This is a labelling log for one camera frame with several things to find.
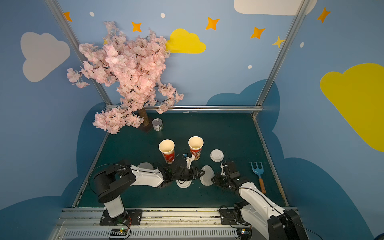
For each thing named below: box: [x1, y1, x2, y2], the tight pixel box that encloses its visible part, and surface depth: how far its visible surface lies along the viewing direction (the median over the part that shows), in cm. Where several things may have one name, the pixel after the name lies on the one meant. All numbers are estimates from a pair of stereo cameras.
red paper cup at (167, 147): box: [158, 139, 175, 164], surface depth 86 cm
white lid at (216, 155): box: [210, 149, 224, 163], surface depth 99 cm
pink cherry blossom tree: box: [66, 21, 184, 135], surface depth 77 cm
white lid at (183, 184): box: [176, 180, 192, 189], surface depth 86 cm
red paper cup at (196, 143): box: [188, 135, 204, 161], surface depth 88 cm
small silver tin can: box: [152, 118, 164, 132], surface depth 110 cm
